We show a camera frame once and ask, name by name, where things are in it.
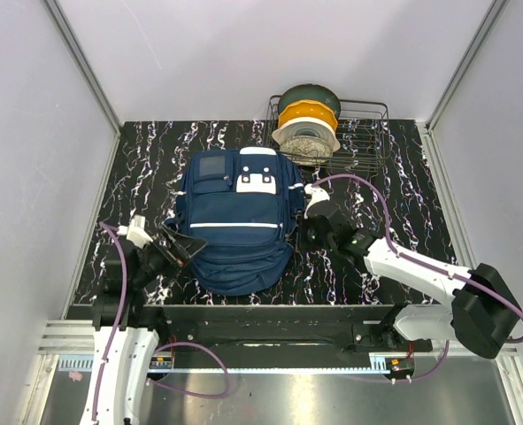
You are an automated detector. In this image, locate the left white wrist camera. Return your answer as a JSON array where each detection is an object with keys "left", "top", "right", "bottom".
[{"left": 117, "top": 215, "right": 153, "bottom": 249}]

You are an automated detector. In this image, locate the orange yellow plate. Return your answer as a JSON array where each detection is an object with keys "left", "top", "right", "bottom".
[{"left": 278, "top": 99, "right": 338, "bottom": 131}]

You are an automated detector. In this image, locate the patterned beige plate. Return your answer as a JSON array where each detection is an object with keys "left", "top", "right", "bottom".
[{"left": 280, "top": 135, "right": 333, "bottom": 166}]

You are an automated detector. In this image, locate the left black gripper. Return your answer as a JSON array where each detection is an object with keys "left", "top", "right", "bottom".
[{"left": 133, "top": 224, "right": 207, "bottom": 288}]

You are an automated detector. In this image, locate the dark green plate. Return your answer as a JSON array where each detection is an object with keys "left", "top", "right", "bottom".
[{"left": 278, "top": 83, "right": 342, "bottom": 119}]

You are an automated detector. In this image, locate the navy blue student backpack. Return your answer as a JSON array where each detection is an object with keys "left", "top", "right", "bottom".
[{"left": 166, "top": 147, "right": 304, "bottom": 297}]

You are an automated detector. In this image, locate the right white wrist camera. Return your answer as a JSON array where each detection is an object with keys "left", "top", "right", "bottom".
[{"left": 304, "top": 184, "right": 330, "bottom": 219}]

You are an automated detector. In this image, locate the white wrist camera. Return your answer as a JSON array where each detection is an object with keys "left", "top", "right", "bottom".
[
  {"left": 304, "top": 184, "right": 330, "bottom": 219},
  {"left": 117, "top": 215, "right": 153, "bottom": 249}
]

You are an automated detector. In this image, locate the purple cable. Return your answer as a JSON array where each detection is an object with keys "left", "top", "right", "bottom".
[
  {"left": 311, "top": 173, "right": 523, "bottom": 385},
  {"left": 90, "top": 220, "right": 231, "bottom": 424}
]

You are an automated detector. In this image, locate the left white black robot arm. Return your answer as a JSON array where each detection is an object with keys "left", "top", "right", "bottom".
[{"left": 80, "top": 216, "right": 207, "bottom": 424}]

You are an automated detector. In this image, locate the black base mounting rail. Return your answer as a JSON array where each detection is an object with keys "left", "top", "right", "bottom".
[{"left": 68, "top": 305, "right": 433, "bottom": 375}]

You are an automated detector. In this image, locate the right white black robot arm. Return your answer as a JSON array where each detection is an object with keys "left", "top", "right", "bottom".
[{"left": 304, "top": 200, "right": 521, "bottom": 359}]

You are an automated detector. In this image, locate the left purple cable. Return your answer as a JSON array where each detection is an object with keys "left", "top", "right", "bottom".
[{"left": 90, "top": 220, "right": 231, "bottom": 424}]

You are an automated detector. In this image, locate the black wire dish rack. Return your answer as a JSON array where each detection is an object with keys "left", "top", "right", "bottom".
[{"left": 263, "top": 96, "right": 390, "bottom": 174}]

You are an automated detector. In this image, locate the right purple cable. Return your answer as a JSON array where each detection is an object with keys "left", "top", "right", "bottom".
[{"left": 311, "top": 173, "right": 523, "bottom": 385}]

